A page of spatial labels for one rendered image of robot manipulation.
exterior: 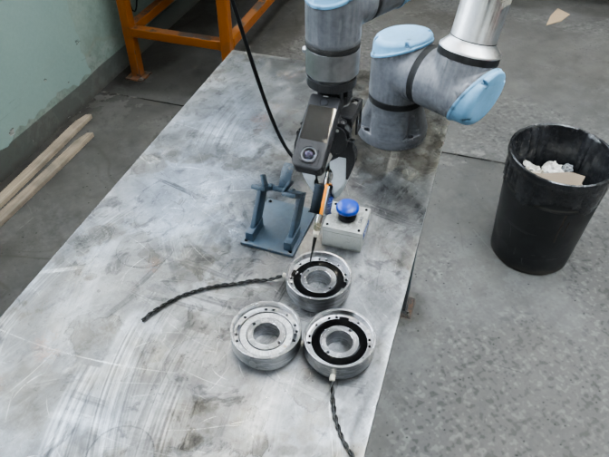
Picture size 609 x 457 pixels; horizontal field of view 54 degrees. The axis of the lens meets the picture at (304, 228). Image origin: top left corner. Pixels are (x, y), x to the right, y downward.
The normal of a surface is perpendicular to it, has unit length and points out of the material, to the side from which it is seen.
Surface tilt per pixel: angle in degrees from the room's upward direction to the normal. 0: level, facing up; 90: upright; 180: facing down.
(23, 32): 90
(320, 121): 32
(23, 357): 0
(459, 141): 0
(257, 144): 0
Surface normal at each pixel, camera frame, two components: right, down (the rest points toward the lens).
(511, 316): 0.00, -0.73
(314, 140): -0.14, -0.27
